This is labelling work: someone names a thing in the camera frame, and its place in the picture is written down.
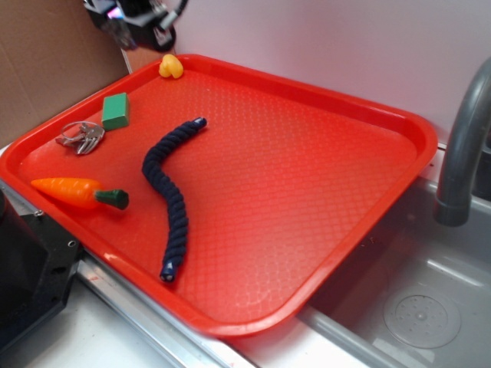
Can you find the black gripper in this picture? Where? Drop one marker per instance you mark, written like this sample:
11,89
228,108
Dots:
137,24

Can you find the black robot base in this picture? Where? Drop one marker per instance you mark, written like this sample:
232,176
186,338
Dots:
38,262

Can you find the light wooden board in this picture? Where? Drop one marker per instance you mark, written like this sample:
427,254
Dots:
141,57

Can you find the yellow rubber duck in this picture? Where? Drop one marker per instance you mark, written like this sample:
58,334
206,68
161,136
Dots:
170,66

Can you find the brown cardboard panel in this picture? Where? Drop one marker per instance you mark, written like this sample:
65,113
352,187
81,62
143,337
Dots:
52,57

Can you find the green wooden block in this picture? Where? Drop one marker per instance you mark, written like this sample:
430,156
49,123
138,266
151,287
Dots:
115,112

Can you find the silver key bunch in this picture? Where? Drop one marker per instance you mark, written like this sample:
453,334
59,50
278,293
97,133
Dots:
82,136

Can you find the orange toy carrot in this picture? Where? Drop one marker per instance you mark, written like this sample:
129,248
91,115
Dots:
81,193

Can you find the red plastic tray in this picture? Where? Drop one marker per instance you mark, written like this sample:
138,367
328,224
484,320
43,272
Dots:
280,186

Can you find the grey sink faucet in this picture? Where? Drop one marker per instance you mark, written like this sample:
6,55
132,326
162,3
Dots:
465,171

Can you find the grey sink basin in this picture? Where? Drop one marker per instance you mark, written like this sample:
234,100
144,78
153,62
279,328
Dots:
413,293

